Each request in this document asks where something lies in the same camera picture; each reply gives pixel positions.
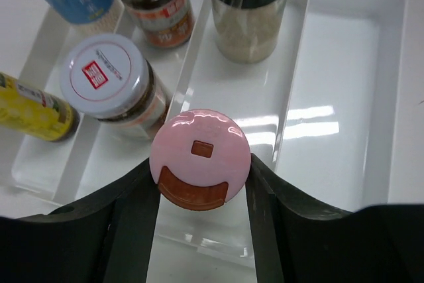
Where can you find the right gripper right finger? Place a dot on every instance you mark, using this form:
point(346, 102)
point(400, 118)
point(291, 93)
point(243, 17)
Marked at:
point(297, 238)

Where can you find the black lid cream jar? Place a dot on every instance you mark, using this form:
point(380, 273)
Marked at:
point(247, 30)

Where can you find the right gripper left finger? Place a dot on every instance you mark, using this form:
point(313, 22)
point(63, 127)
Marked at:
point(106, 236)

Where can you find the red logo dark jar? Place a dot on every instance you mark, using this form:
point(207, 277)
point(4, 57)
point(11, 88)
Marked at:
point(107, 77)

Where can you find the yellow label brown cap bottle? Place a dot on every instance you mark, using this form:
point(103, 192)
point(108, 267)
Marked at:
point(34, 112)

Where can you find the pink lid spice jar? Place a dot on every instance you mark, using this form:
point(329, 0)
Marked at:
point(200, 159)

